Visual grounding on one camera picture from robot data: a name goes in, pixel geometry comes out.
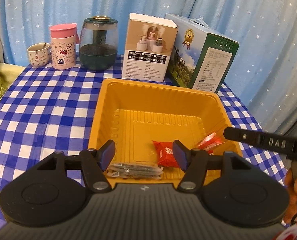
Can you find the person right hand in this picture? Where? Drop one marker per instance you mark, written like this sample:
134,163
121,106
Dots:
292,206

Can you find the small patterned ceramic mug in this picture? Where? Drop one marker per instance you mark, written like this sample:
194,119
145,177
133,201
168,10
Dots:
39,54

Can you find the dark green glass humidifier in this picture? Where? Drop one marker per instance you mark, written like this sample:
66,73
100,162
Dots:
98,46

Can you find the blue star curtain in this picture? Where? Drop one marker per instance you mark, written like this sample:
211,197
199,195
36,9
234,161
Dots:
263,74

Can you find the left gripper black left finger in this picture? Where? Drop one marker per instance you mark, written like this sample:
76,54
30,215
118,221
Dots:
57,188

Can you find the grey clear snack packet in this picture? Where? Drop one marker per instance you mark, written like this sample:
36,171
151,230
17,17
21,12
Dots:
134,171

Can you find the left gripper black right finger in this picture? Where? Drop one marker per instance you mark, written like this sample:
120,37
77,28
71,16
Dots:
230,188

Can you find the pink cartoon cup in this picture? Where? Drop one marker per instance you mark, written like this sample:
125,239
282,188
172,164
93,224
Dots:
64,38

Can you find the light yellow sofa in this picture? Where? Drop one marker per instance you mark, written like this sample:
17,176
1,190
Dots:
9,73

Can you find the orange plastic tray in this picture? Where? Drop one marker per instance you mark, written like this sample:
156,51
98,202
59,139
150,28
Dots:
136,114

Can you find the blue white checkered tablecloth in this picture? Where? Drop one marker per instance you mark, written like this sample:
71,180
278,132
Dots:
47,110

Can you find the green milk carton box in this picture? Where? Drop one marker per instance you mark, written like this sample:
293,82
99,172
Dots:
201,56

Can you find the red snack packet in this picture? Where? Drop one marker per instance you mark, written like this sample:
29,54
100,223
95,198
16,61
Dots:
165,155
210,142

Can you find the white humidifier box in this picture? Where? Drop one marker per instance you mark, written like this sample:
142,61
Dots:
148,47

